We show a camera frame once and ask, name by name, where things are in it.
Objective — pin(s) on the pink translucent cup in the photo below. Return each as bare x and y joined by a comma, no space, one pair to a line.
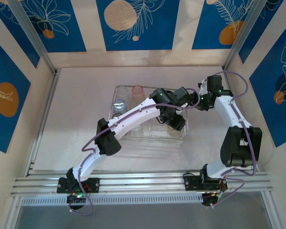
137,91

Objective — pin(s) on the orange translucent cup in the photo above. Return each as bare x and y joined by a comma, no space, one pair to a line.
173,132

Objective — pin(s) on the tall clear cup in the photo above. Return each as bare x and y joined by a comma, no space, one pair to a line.
122,92

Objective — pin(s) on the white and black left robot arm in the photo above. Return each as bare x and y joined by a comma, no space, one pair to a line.
133,114

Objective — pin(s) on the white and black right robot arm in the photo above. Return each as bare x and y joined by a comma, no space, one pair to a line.
228,112

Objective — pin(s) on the blue tinted cup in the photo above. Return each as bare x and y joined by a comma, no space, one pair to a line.
119,105

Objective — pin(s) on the grey tinted cup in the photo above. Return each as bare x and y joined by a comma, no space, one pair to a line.
116,116

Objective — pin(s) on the small electronics board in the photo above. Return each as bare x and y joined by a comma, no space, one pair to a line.
74,199
209,199

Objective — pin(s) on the blue floral wall panel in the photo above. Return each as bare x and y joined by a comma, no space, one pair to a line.
12,78
258,28
264,107
19,35
205,23
69,28
157,28

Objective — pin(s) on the aluminium frame post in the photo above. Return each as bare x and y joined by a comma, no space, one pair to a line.
34,35
243,35

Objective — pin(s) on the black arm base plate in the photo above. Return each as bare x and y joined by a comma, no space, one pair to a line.
187,184
95,188

